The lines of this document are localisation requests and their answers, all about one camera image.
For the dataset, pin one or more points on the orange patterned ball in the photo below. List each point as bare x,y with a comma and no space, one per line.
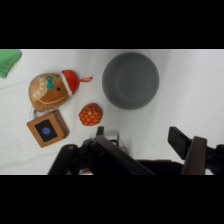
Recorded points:
90,115

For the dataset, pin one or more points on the green cloth piece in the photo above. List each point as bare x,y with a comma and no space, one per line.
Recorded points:
8,61

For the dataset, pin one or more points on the gingerbread plush with red hat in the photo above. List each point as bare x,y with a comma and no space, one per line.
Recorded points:
50,91

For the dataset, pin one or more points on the wooden block with blue dot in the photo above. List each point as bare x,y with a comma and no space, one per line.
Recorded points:
47,130

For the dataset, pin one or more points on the grey bowl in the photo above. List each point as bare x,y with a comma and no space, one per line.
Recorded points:
130,80

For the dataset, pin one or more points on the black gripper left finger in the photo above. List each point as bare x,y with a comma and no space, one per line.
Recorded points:
123,158

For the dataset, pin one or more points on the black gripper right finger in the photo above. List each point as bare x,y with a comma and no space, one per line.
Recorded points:
193,151

